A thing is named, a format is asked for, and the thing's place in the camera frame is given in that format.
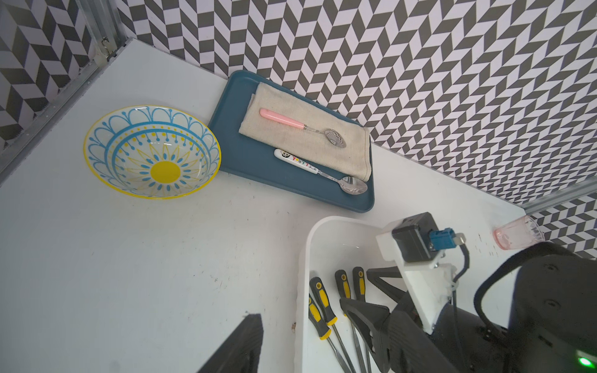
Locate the blue yellow patterned bowl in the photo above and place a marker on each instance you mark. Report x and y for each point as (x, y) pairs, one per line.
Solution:
(152, 152)

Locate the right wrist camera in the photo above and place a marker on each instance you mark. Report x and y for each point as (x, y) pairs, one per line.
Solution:
(416, 245)

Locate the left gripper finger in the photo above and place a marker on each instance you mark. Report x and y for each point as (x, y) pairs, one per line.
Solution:
(241, 351)

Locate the beige folded cloth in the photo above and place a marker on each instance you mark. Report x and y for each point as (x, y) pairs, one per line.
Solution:
(327, 141)

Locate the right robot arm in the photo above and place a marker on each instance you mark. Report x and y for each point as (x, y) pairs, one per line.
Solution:
(551, 327)

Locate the dark teal tray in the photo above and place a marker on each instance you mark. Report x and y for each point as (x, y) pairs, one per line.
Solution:
(256, 161)

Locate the white handled spoon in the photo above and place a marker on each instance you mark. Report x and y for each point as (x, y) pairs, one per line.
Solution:
(349, 185)

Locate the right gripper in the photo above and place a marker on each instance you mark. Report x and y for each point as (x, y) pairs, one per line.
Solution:
(459, 343)

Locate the white plastic storage box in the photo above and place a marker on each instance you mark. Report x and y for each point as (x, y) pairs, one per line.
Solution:
(339, 243)

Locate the pink handled spoon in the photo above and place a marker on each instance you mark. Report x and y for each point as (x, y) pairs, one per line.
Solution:
(289, 122)

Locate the pink translucent cup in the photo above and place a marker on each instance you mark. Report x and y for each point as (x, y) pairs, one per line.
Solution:
(519, 234)

